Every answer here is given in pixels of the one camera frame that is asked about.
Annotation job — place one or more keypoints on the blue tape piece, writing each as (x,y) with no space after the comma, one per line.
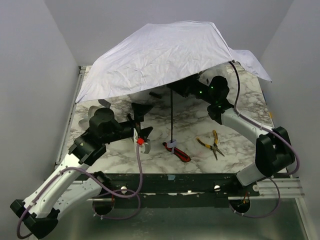
(171,177)

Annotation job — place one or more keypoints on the lavender folding umbrella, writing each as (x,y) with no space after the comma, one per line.
(160,54)

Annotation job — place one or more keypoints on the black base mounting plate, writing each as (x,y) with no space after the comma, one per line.
(107,202)

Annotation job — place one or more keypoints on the yellow black needle-nose pliers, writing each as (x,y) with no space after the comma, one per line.
(214,147)

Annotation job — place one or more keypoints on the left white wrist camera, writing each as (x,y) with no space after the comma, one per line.
(140,145)

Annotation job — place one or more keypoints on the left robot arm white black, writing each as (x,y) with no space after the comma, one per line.
(70,182)

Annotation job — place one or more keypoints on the small black comb piece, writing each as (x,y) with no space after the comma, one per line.
(155,95)

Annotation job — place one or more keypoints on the pink zippered umbrella case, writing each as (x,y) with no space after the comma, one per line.
(84,123)

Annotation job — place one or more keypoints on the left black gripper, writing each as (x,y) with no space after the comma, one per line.
(136,124)

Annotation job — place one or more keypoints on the red black utility knife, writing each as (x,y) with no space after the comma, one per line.
(177,152)

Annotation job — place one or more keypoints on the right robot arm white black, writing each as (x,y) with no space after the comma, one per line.
(272,145)

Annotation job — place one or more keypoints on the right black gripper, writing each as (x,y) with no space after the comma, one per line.
(183,88)

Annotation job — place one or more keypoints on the aluminium frame rail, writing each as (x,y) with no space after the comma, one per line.
(218,185)

